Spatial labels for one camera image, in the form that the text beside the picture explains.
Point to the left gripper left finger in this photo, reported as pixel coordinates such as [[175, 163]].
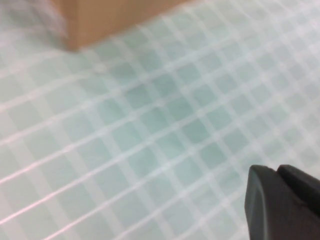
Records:
[[265, 210]]

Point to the green white checked tablecloth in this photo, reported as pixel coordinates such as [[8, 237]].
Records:
[[150, 125]]

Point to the brown cardboard shoe box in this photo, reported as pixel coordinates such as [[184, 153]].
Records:
[[112, 22]]

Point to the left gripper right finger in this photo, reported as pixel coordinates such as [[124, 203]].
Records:
[[302, 187]]

